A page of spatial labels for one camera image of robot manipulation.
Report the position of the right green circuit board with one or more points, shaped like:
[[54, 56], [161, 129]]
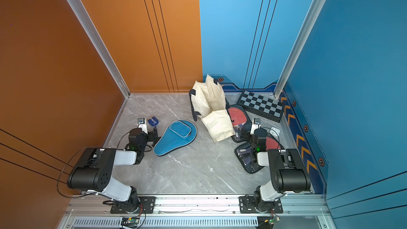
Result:
[[272, 221]]

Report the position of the black white chess board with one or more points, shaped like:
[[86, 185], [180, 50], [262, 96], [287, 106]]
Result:
[[261, 105]]

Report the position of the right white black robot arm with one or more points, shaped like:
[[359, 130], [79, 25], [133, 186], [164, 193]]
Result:
[[287, 172]]

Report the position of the blue paddle case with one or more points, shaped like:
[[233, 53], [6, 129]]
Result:
[[179, 133]]

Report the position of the cream canvas tote bag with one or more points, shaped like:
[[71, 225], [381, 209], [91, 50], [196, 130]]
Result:
[[209, 104]]

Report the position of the aluminium mounting rail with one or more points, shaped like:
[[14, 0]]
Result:
[[202, 205]]

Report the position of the small blue carabiner object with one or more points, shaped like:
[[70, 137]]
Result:
[[153, 121]]

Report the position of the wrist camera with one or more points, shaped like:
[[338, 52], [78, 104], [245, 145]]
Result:
[[142, 125], [256, 124]]

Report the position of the white vent grille strip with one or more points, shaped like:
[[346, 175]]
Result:
[[153, 222]]

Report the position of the left green circuit board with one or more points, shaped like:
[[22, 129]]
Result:
[[129, 222]]

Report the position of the small white case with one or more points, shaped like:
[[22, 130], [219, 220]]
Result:
[[275, 132]]

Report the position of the left aluminium corner post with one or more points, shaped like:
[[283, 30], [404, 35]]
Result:
[[90, 29]]

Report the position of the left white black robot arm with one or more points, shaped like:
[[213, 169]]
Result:
[[93, 172]]

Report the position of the aluminium corner post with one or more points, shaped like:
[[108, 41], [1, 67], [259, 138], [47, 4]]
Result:
[[306, 28], [90, 29]]

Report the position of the right aluminium corner post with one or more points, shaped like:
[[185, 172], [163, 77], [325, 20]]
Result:
[[306, 28]]

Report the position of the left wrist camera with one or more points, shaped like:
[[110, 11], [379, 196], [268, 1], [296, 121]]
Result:
[[142, 125]]

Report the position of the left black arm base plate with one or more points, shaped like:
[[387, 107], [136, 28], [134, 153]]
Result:
[[140, 205]]

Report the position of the green circuit board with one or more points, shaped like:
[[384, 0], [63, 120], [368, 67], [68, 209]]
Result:
[[272, 221], [129, 222]]

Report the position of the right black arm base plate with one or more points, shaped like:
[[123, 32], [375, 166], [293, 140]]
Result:
[[248, 205]]

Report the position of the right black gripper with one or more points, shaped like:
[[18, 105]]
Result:
[[248, 134]]

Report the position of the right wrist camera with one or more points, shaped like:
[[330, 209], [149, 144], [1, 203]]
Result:
[[256, 124]]

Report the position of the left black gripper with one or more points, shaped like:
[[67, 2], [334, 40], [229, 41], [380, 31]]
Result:
[[150, 134]]

